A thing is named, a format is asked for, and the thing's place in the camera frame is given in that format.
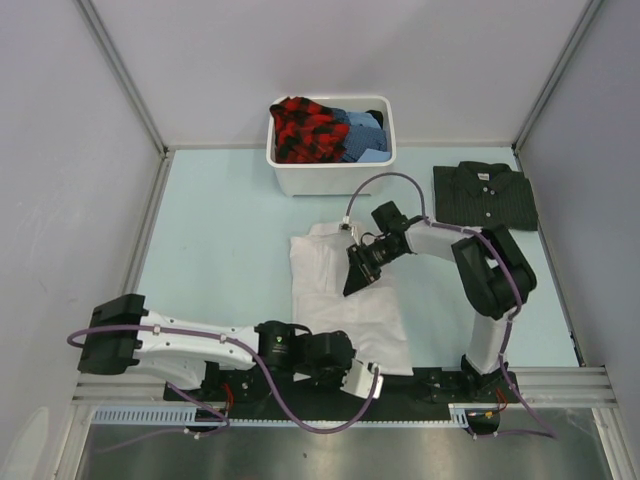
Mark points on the left aluminium corner post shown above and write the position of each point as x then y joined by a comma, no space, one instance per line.
105,43

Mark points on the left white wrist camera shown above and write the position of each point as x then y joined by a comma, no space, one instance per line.
363,380

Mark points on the white slotted cable duct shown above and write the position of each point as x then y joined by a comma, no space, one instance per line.
194,417

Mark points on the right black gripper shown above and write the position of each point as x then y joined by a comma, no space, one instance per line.
357,277

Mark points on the right aluminium corner post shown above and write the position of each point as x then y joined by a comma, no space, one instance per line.
578,33

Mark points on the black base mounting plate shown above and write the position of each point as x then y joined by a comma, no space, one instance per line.
424,396

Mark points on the red black plaid shirt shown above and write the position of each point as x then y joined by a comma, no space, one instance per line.
307,132

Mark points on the aluminium front rail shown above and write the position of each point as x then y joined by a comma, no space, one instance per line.
549,387

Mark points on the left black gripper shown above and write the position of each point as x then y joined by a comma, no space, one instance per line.
340,379

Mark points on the aluminium corner post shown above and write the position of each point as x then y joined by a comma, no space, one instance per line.
578,33
105,43

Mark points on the white plastic bin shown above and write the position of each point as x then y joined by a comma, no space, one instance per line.
334,178

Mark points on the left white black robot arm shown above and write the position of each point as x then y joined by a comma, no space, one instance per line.
124,337

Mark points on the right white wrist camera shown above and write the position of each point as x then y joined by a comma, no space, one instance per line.
350,228

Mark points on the folded black striped shirt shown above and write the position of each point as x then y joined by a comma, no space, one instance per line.
477,194

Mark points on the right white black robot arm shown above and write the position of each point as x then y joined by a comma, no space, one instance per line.
495,275

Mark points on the white long sleeve shirt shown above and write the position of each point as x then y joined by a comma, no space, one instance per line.
371,318

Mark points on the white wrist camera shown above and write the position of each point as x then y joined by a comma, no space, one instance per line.
350,228
363,380

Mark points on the blue patterned shirt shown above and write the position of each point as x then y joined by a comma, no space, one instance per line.
366,141

